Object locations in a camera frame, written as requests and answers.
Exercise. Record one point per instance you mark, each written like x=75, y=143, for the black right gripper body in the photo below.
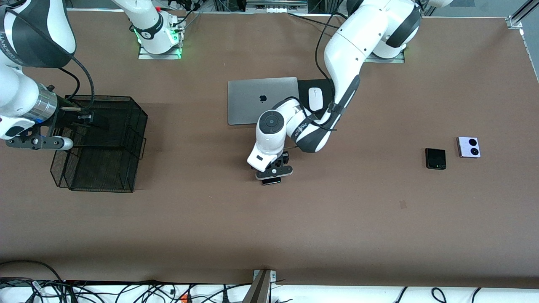
x=66, y=115

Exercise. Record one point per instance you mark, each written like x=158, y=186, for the long black smartphone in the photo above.
x=271, y=182

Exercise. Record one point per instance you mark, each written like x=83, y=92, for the black flip phone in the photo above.
x=435, y=158

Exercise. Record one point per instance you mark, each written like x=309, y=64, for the lilac flip phone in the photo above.
x=465, y=147

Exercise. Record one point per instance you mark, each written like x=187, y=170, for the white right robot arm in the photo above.
x=17, y=92

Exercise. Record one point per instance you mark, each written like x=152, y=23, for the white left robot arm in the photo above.
x=358, y=38

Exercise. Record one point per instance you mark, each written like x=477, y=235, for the black mouse pad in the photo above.
x=303, y=94

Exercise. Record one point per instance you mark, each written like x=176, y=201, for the white computer mouse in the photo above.
x=315, y=99

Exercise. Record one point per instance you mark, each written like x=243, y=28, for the silver closed laptop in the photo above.
x=244, y=101

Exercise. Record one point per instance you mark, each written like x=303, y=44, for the grey power strip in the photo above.
x=276, y=8

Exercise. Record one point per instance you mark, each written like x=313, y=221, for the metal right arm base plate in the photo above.
x=145, y=55

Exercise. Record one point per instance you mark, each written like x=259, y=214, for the grey metal camera post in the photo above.
x=261, y=290

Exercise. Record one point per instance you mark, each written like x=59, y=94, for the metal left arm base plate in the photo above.
x=396, y=60

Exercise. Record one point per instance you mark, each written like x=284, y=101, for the aluminium frame profile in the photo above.
x=514, y=21

